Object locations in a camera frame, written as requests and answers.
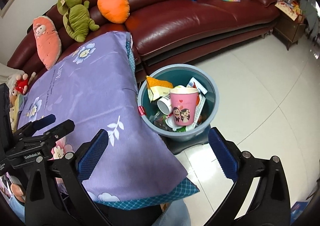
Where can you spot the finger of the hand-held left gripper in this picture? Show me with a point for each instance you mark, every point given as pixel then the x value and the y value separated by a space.
pixel 43 121
pixel 60 128

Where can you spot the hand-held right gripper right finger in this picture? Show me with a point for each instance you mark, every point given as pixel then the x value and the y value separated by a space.
pixel 221 152

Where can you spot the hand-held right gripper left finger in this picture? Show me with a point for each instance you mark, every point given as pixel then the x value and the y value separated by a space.
pixel 93 153

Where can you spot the red orange snack bag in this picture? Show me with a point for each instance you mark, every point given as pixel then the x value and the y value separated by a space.
pixel 200 106

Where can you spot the white plastic lid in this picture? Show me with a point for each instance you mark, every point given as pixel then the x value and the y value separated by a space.
pixel 172 123

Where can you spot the pink paper cup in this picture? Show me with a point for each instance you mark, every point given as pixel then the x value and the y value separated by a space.
pixel 183 106

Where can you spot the teal trash bin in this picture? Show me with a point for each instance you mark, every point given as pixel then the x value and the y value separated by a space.
pixel 207 86

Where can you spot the light blue snack wrapper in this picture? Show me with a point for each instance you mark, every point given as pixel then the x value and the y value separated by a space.
pixel 197 86

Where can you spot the clear plastic packaging green print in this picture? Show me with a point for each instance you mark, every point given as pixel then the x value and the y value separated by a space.
pixel 157 120

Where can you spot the small white plastic jar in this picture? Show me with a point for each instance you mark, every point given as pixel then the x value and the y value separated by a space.
pixel 163 106

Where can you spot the orange cream snack bag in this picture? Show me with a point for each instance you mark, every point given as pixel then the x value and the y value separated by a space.
pixel 157 88

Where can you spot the person's left hand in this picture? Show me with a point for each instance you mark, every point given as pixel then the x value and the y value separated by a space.
pixel 18 192

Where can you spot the yellow green cloth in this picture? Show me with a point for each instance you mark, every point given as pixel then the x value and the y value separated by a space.
pixel 16 113

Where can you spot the brown teddy bear plush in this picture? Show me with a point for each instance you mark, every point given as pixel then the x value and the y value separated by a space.
pixel 14 96

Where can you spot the red teddy bear plush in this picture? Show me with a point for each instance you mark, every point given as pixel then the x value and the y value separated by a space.
pixel 22 83

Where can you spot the purple floral tablecloth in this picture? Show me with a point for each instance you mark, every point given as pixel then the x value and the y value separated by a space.
pixel 87 91

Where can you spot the white cloth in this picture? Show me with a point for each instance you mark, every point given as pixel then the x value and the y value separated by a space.
pixel 5 73

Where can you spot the person's leg blue trousers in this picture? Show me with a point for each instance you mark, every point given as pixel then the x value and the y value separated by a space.
pixel 175 213

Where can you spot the pink bunny plush pillow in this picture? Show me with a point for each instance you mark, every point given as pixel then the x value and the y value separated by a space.
pixel 47 43

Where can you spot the green plush toy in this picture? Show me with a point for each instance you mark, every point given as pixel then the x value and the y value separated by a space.
pixel 75 21

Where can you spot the dark red leather sofa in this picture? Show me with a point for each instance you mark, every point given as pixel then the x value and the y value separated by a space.
pixel 187 16

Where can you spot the wooden side table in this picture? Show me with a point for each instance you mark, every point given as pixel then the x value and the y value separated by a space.
pixel 290 28

